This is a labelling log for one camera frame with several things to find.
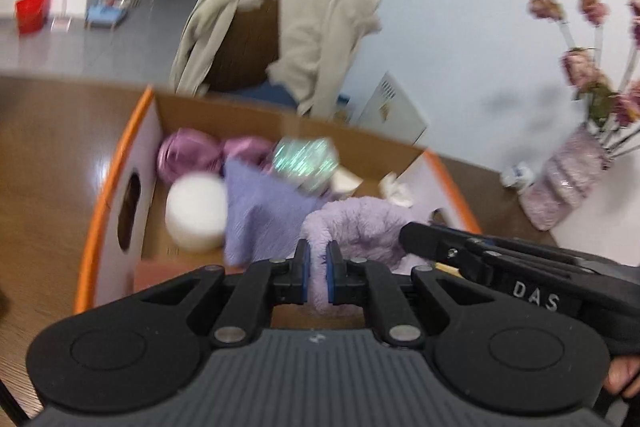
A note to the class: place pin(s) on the lavender fluffy plush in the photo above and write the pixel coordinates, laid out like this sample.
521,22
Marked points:
360,227

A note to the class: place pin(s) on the small white bottle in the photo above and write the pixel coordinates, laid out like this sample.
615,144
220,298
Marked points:
517,176

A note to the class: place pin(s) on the white crumpled tissue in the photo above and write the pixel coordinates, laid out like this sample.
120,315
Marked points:
397,191

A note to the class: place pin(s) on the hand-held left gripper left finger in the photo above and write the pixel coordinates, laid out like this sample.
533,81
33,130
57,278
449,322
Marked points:
305,272

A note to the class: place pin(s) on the white wall heater panel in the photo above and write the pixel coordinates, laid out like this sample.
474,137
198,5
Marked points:
392,112

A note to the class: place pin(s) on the bunch of pink artificial flowers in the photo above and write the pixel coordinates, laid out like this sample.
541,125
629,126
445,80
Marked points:
590,77

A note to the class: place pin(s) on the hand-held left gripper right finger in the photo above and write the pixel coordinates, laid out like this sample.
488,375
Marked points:
331,274

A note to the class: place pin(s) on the beige coat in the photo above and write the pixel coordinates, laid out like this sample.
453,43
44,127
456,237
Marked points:
320,22

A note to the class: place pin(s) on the brown chair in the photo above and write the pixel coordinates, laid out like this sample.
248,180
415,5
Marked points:
245,52

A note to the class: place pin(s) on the lavender knitted cloth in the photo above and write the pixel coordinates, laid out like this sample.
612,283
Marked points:
262,212

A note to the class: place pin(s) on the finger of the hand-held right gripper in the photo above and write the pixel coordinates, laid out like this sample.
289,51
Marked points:
525,254
425,242

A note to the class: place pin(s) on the iridescent teal yarn ball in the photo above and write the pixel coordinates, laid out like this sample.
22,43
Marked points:
305,164

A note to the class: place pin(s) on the blue pet bowl stand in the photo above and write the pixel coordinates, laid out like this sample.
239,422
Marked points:
106,14

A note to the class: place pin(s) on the white yarn ball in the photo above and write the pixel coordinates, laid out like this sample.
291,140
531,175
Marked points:
196,212

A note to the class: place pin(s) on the orange cardboard box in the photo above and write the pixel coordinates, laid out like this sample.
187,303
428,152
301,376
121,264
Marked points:
210,112

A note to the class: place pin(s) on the pink textured vase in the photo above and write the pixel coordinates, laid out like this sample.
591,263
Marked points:
565,187

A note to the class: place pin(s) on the person's right hand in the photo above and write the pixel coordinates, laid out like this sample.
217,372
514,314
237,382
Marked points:
625,374

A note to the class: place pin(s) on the pink yarn ball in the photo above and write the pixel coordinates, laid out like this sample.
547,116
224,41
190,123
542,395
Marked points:
187,152
247,149

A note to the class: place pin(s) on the red bucket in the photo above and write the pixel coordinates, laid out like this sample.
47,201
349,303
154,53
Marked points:
31,13

